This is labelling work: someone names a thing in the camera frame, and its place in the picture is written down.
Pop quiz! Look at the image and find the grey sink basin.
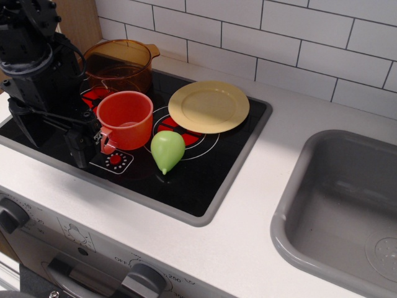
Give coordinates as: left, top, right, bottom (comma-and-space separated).
270, 130, 396, 297

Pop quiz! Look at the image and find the black toy stovetop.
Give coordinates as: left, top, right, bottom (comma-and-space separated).
0, 68, 274, 227

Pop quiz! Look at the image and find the grey oven knob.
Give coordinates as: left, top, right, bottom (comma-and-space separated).
1, 197, 30, 234
122, 263, 166, 298

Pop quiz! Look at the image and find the red plastic cup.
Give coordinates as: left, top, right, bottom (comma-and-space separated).
97, 91, 153, 155

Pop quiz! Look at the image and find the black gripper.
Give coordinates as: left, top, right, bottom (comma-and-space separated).
1, 33, 100, 168

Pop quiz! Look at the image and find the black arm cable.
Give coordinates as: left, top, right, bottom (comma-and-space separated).
63, 42, 87, 80

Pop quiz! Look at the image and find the right grey oven knob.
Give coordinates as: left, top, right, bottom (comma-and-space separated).
122, 263, 166, 298

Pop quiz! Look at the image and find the yellow plastic plate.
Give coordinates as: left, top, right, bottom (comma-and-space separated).
168, 81, 250, 134

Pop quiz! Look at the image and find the amber transparent pot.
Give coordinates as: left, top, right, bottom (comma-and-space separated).
84, 39, 160, 93

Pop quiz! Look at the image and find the grey oven door handle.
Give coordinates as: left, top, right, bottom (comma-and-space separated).
46, 259, 128, 297

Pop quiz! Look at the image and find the green plastic pear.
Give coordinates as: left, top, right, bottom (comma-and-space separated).
150, 130, 185, 175

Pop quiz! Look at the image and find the left grey oven knob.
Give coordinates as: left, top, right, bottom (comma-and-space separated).
1, 197, 30, 234

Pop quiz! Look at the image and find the wooden side panel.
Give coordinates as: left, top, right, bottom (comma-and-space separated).
55, 0, 102, 55

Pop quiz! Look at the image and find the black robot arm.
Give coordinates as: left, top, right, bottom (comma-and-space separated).
1, 1, 101, 168

